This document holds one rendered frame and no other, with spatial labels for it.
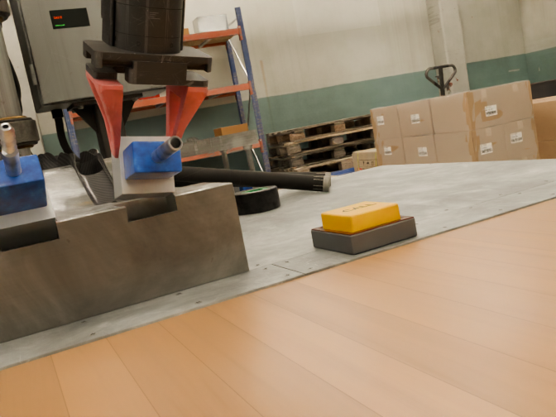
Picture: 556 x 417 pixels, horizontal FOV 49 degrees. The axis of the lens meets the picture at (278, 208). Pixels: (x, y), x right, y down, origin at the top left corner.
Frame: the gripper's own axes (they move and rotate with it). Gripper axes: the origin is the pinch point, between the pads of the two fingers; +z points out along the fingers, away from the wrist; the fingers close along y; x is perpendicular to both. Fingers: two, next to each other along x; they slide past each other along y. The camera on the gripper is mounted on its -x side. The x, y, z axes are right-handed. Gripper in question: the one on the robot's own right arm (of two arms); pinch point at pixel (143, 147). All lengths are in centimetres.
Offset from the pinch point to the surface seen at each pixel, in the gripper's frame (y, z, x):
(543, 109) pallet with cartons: -379, 58, -271
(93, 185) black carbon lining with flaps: 0.8, 11.8, -21.6
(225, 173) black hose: -28, 20, -46
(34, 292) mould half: 10.5, 11.0, 5.8
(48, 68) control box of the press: -1, 9, -87
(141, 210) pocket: -0.2, 6.7, -0.5
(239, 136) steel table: -153, 95, -326
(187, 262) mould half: -3.2, 9.8, 5.5
